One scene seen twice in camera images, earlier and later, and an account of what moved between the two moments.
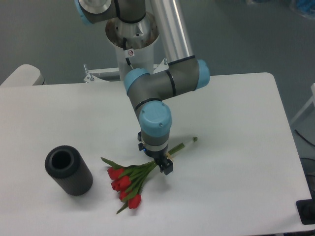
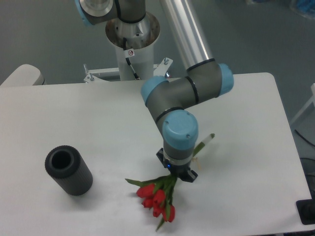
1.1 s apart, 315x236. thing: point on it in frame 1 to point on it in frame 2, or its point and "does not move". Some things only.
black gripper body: [160, 155] to [183, 171]
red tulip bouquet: [128, 180] to [157, 195]
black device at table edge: [306, 209] does not move
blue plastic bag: [306, 7] does not move
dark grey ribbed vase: [65, 165] does not move
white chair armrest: [24, 75] does not move
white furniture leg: [312, 100] does not move
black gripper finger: [162, 168] to [180, 175]
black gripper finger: [169, 167] to [190, 176]
